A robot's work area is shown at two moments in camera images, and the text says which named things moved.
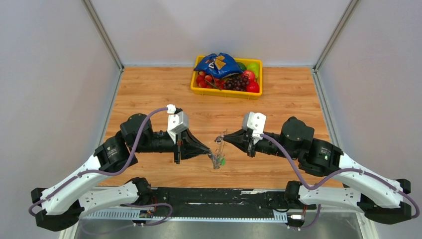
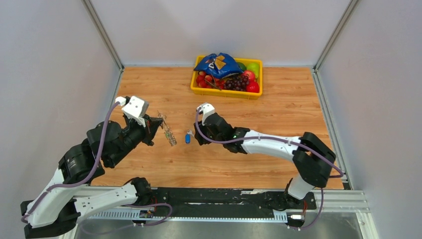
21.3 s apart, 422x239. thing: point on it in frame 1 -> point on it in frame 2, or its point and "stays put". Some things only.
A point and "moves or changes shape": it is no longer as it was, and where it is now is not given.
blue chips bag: [218, 66] stays put
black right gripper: [241, 139] -> [200, 134]
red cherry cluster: [203, 80] stays put
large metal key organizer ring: [216, 159] moves or changes shape
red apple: [251, 75] stays put
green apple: [254, 67] stays put
